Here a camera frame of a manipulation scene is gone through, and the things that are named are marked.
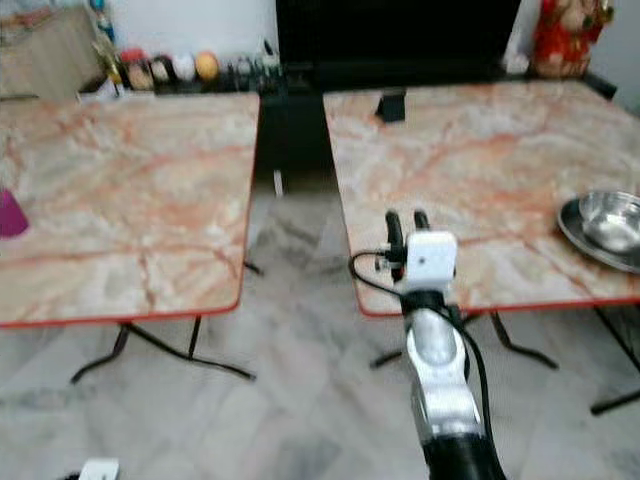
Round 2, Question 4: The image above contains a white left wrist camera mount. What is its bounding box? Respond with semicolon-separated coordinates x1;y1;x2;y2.
79;458;122;480

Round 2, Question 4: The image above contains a dark jar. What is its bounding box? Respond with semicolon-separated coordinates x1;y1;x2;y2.
149;55;174;87

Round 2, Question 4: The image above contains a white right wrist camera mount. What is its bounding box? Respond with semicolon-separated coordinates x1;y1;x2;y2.
402;231;459;294

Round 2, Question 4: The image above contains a beige ribbed cabinet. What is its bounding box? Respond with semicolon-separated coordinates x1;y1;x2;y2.
0;8;107;102

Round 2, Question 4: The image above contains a black television screen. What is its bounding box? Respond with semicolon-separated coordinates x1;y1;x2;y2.
275;0;522;67

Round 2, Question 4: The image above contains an orange ball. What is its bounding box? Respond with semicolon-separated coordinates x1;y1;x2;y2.
195;51;221;82

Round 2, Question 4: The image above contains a white ball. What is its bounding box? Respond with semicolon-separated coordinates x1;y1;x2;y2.
172;53;197;82

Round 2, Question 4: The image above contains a red and gold figurine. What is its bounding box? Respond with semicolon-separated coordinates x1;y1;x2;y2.
531;0;613;80

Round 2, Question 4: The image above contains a blue and gold ornament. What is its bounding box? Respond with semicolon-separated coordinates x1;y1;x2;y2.
88;0;123;93

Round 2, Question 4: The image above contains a small black stand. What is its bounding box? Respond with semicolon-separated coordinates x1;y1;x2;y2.
376;89;408;124

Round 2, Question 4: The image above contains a red lidded jar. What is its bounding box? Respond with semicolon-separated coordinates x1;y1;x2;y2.
119;48;150;92

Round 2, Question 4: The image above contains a steel plate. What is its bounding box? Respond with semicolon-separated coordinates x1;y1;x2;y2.
556;192;640;274

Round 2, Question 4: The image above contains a steel bowl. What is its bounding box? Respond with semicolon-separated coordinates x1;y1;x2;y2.
577;189;640;254

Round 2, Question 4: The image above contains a purple plastic cup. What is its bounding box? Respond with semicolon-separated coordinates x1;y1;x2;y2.
0;188;30;240

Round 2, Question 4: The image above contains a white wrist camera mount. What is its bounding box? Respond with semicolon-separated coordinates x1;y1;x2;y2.
402;231;459;294
79;458;122;480

